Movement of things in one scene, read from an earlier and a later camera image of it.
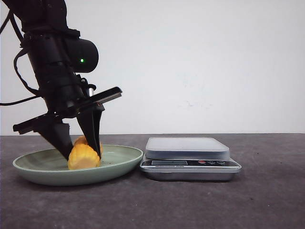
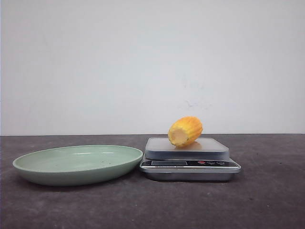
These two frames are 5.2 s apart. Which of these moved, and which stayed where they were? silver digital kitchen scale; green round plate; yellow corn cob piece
Moved: yellow corn cob piece
Stayed: silver digital kitchen scale; green round plate
